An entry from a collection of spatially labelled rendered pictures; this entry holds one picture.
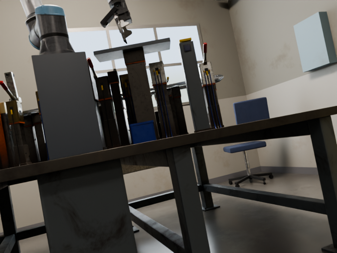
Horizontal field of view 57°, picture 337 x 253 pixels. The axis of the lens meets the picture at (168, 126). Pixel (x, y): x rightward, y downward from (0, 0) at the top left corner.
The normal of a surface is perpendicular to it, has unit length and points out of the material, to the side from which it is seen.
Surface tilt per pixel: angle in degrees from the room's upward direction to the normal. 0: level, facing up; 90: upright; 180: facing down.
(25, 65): 90
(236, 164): 90
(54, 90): 90
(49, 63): 90
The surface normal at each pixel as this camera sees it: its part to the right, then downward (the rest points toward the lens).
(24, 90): 0.35, -0.11
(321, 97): -0.92, 0.16
